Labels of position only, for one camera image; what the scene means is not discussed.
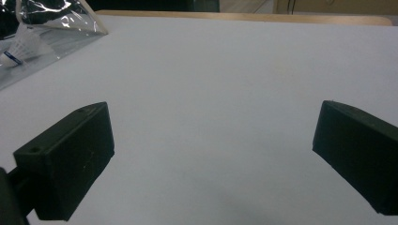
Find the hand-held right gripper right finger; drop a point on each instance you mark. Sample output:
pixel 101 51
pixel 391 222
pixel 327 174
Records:
pixel 359 153

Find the clear plastic bag beige trim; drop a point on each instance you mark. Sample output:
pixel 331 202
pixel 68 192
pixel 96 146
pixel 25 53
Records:
pixel 47 28

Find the white shuttlecock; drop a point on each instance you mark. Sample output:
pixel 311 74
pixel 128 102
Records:
pixel 23 50

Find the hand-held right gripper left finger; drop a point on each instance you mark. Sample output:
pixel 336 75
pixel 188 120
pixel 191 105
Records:
pixel 72 162

